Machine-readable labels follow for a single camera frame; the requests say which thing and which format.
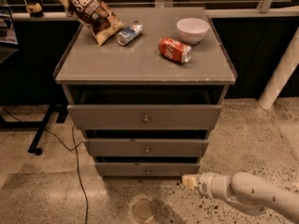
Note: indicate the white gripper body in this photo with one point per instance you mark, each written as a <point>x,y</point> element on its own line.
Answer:
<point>205,183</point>

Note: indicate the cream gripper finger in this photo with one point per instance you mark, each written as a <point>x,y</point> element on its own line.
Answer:
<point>190,181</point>

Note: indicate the grey bottom drawer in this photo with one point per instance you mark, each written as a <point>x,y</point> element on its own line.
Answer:
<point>147,169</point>

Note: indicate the grey drawer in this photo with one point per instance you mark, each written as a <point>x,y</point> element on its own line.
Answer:
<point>147,169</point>
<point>145,117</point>
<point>99,147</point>

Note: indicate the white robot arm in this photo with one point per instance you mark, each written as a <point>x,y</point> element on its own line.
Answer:
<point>246,193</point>

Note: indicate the grey top drawer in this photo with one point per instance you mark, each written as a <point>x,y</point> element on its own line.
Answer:
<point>145,117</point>

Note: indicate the grey drawer cabinet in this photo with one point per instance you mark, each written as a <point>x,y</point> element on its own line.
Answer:
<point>138,74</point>

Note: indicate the grey middle drawer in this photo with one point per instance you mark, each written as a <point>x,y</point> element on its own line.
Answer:
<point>99,147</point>

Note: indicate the red cola can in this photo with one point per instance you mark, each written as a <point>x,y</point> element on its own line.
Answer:
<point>174,50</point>

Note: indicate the white diagonal pipe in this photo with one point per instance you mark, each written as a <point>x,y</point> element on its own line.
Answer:
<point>286,66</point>

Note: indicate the white bowl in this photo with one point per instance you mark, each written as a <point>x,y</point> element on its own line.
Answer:
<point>192,30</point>

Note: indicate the blue silver soda can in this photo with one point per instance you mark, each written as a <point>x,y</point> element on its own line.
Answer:
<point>130,33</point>

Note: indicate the brown chip bag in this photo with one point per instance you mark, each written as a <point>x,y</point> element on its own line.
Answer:
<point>96,15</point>

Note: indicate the small object on ledge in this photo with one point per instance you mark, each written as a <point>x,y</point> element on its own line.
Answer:
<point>34,10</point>

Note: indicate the monitor at left edge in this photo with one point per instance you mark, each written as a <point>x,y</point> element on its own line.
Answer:
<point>7,30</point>

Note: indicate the black desk leg frame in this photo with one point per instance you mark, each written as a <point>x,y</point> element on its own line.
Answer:
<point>38,126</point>

